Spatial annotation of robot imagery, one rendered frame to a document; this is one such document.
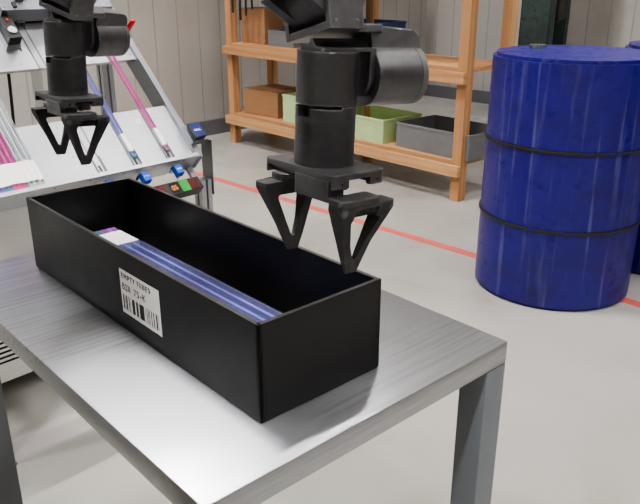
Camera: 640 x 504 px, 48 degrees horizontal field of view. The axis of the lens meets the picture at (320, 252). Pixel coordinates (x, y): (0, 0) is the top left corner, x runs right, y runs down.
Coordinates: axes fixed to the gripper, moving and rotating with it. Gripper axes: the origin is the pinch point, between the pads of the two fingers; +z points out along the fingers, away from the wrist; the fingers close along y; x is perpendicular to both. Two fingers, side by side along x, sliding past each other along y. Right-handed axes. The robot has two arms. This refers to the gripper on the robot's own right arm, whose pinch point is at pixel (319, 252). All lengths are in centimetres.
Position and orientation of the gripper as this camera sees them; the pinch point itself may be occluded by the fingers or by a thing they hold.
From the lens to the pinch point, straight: 72.7
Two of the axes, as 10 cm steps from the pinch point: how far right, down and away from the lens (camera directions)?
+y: -6.6, -2.7, 7.0
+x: -7.5, 1.9, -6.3
